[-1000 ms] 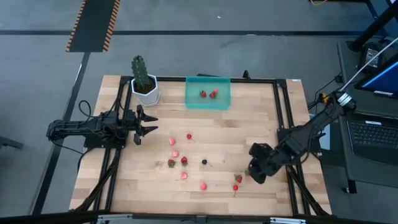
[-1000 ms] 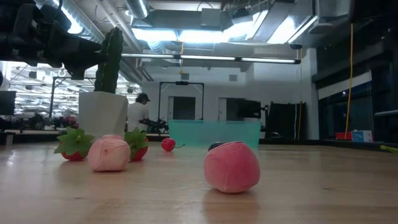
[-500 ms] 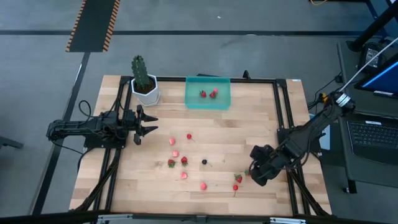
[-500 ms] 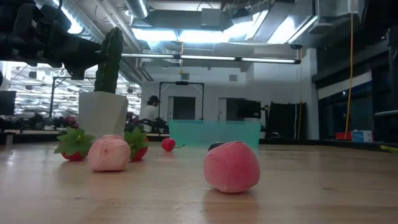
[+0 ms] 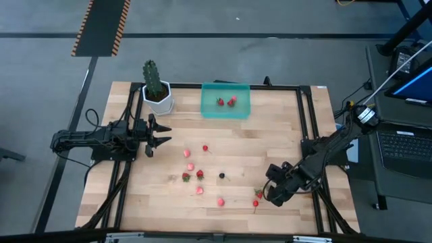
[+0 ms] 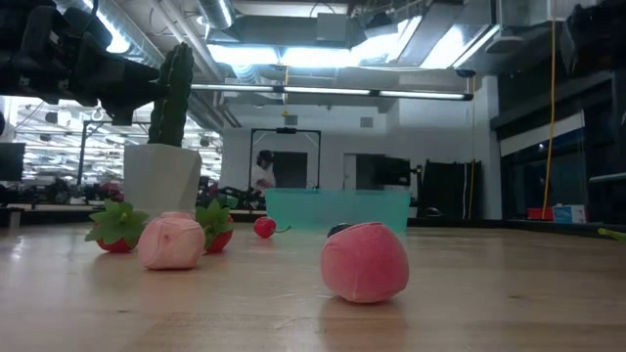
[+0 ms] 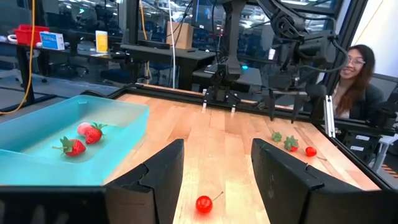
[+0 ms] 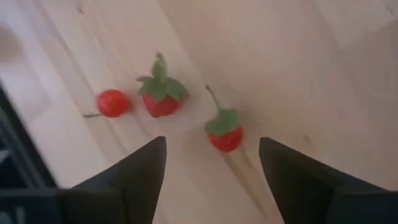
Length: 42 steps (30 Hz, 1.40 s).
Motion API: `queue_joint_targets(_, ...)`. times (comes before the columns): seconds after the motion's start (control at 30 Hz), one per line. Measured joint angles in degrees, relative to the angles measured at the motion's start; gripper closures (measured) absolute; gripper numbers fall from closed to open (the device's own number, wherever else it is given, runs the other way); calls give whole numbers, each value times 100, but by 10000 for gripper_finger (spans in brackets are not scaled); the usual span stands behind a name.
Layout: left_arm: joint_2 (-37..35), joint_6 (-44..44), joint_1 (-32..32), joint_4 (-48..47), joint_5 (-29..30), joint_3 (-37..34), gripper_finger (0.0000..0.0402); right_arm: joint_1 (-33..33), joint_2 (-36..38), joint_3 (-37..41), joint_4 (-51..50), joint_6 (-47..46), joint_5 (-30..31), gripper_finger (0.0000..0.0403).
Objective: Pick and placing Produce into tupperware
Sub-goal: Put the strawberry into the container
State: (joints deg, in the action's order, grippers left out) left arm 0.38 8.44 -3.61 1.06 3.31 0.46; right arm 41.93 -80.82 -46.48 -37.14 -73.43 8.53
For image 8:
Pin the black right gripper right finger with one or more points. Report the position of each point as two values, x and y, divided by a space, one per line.
298 189

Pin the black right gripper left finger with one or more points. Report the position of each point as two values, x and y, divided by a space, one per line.
136 186

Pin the red strawberry with green leaves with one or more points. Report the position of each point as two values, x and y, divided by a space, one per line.
227 141
160 105

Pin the red cherry tomato with stem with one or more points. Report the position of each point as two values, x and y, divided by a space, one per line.
112 103

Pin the black table edge rail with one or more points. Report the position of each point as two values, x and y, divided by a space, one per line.
29 152

